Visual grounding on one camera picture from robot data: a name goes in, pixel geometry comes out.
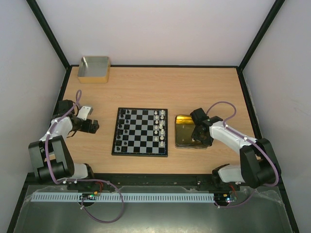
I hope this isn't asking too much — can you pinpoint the gold tin tray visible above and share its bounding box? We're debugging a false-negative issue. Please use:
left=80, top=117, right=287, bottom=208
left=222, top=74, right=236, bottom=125
left=175, top=115, right=208, bottom=149

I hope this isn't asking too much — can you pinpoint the black white chess board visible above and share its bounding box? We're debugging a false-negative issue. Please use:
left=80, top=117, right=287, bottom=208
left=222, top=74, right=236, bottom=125
left=111, top=107, right=168, bottom=157

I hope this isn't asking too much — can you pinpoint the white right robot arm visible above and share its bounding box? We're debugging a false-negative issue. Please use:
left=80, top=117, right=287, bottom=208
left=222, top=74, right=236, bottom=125
left=190, top=113, right=280, bottom=190

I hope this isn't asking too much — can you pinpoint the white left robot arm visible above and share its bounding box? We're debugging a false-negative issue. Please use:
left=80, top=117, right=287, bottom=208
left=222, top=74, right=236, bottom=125
left=28, top=100, right=99, bottom=184

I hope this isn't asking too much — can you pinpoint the silver metal tin box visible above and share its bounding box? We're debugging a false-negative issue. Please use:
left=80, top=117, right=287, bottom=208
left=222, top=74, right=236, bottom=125
left=77, top=56, right=111, bottom=83

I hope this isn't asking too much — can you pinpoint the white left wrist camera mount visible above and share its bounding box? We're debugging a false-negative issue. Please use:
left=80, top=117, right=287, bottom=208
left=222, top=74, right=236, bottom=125
left=77, top=106, right=93, bottom=120

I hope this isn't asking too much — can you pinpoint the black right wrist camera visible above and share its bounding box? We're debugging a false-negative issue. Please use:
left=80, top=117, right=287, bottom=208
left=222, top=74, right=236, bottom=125
left=190, top=108, right=209, bottom=126

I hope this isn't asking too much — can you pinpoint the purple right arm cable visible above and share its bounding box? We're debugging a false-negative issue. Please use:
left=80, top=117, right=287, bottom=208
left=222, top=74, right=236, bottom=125
left=206, top=101, right=280, bottom=209

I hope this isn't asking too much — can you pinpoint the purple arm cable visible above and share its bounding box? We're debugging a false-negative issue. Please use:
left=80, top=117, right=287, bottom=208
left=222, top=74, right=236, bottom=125
left=206, top=101, right=280, bottom=209
left=45, top=89, right=125, bottom=223

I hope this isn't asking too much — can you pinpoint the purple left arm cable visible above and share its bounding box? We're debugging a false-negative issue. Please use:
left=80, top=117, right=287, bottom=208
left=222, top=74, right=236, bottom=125
left=45, top=89, right=125, bottom=223

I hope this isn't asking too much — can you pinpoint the black aluminium frame rail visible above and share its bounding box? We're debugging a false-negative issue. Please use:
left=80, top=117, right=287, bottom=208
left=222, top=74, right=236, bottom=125
left=24, top=172, right=282, bottom=192

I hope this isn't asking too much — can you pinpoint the white slotted cable duct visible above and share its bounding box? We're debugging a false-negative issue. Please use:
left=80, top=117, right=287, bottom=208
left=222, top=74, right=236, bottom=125
left=31, top=192, right=214, bottom=203

